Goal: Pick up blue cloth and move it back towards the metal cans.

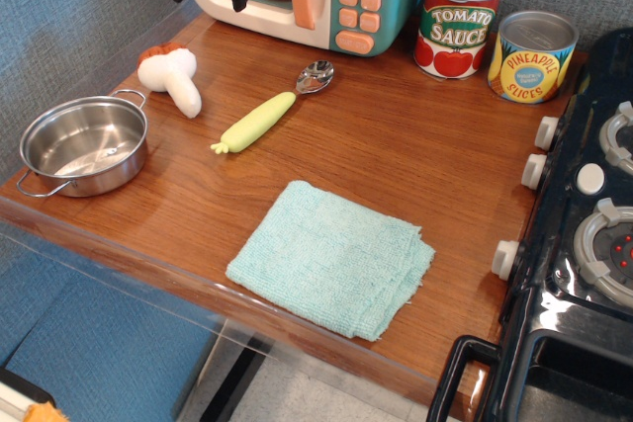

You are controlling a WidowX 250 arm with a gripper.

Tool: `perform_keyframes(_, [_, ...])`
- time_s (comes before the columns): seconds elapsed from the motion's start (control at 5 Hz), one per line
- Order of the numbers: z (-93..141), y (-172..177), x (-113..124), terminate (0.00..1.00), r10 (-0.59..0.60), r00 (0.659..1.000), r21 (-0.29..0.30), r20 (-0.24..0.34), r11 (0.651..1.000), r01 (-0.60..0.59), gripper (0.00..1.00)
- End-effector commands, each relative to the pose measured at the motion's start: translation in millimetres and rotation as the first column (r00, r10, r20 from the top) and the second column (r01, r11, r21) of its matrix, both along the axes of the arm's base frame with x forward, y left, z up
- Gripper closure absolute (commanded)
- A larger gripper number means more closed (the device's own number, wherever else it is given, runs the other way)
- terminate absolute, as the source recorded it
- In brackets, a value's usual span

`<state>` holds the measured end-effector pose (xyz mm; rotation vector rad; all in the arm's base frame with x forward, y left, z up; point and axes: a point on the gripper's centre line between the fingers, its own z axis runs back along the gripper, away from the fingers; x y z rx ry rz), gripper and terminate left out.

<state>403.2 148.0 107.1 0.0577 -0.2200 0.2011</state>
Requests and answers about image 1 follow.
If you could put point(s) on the light blue cloth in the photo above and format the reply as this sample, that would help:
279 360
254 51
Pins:
333 262

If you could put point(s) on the plush white mushroom toy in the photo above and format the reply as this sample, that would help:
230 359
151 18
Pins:
170 67

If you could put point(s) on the small stainless steel pot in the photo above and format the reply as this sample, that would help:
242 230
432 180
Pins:
85 147

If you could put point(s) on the tomato sauce can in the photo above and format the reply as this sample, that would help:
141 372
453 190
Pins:
452 36

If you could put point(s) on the pineapple slices can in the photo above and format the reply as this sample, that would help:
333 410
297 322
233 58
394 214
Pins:
532 53

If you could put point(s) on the white stove knob upper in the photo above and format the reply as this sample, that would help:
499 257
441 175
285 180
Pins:
546 132

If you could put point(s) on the white stove knob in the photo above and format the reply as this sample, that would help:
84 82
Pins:
533 170
546 132
504 257

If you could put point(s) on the white stove knob middle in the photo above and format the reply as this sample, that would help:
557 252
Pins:
533 170

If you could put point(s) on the white stove knob lower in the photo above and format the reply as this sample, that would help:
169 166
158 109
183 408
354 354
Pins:
504 257

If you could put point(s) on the orange object bottom left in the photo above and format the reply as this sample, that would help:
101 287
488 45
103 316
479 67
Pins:
43 412

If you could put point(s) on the black toy stove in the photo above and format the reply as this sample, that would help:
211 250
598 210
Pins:
565 348

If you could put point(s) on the spoon with green handle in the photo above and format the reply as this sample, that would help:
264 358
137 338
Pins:
257 122

